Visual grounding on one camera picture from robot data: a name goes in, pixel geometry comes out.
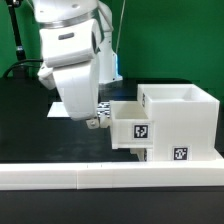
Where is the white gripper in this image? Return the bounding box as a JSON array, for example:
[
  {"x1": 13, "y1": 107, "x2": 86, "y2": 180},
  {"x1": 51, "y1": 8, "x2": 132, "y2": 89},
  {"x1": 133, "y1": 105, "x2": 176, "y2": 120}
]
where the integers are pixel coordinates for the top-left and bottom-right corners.
[{"x1": 40, "y1": 19, "x2": 101, "y2": 129}]

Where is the white drawer box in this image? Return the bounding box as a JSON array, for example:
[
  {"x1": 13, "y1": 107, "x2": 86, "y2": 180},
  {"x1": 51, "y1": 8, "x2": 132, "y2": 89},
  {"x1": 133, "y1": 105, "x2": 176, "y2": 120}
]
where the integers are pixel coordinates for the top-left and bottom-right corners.
[
  {"x1": 130, "y1": 148, "x2": 153, "y2": 162},
  {"x1": 109, "y1": 101, "x2": 153, "y2": 150}
]

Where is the white front drawer box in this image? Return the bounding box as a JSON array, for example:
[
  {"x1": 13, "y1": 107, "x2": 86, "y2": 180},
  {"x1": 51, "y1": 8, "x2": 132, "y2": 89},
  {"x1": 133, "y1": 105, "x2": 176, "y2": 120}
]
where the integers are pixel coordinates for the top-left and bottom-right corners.
[{"x1": 130, "y1": 148, "x2": 153, "y2": 162}]

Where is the white drawer cabinet frame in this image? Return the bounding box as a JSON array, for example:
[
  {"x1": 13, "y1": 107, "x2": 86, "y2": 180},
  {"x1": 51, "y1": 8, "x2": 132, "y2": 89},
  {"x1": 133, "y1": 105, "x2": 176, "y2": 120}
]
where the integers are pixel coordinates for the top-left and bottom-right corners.
[{"x1": 137, "y1": 84, "x2": 220, "y2": 161}]

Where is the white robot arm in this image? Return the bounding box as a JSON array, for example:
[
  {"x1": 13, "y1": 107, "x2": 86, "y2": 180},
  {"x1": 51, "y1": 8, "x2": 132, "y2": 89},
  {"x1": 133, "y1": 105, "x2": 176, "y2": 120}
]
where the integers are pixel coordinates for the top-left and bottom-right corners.
[{"x1": 32, "y1": 0, "x2": 122, "y2": 129}]

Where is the marker tag sheet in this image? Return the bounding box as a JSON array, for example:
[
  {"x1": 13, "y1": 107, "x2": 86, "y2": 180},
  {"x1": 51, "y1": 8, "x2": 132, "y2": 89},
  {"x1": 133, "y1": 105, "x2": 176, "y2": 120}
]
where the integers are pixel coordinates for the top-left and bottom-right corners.
[{"x1": 47, "y1": 102, "x2": 110, "y2": 120}]

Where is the white L-shaped fence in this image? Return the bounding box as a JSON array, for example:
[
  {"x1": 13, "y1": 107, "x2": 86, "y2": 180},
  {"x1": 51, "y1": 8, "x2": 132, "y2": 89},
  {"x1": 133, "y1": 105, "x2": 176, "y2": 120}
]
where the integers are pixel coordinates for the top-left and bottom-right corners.
[{"x1": 0, "y1": 159, "x2": 224, "y2": 190}]

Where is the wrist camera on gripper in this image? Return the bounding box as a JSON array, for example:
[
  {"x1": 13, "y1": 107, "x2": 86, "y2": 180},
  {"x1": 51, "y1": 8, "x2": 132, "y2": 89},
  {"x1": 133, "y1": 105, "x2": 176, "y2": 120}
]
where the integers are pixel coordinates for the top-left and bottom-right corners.
[{"x1": 37, "y1": 64, "x2": 56, "y2": 90}]

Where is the black camera stand pole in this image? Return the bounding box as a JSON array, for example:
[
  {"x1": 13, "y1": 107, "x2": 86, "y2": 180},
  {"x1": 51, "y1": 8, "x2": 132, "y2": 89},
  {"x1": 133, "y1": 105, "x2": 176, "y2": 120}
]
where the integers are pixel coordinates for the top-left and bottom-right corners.
[{"x1": 3, "y1": 0, "x2": 27, "y2": 78}]

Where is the black cable bundle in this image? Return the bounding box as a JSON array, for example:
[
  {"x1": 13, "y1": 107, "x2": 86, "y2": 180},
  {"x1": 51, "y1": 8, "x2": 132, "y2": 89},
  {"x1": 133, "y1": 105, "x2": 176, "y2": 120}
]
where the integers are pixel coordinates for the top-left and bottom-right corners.
[{"x1": 2, "y1": 58, "x2": 45, "y2": 79}]

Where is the grey thin cable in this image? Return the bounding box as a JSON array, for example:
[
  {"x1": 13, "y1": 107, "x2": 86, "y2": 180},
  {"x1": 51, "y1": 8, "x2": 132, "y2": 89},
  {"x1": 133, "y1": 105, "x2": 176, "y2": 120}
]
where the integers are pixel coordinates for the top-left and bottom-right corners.
[{"x1": 115, "y1": 0, "x2": 127, "y2": 54}]

